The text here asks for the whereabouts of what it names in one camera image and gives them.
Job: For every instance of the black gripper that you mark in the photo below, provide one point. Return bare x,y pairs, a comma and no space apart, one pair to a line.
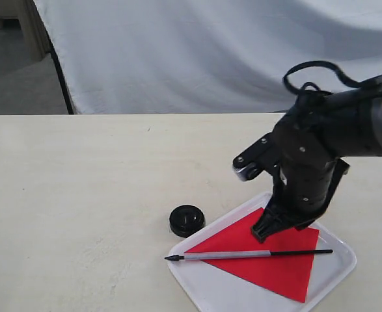
309,176

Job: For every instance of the red flag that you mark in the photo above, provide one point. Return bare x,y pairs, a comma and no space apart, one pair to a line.
287,276

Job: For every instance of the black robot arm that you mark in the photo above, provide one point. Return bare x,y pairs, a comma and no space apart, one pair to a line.
348,124

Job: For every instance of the black round flag base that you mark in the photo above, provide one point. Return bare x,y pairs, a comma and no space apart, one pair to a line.
185,220

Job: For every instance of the white plastic tray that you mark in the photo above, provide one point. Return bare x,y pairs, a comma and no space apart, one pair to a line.
212,289

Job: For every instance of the white backdrop cloth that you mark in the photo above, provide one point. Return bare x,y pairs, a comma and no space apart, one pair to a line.
147,57

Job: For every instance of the wooden furniture in background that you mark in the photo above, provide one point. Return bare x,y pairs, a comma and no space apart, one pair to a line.
24,13

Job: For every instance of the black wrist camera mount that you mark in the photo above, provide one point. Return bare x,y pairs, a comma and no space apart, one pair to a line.
261,156

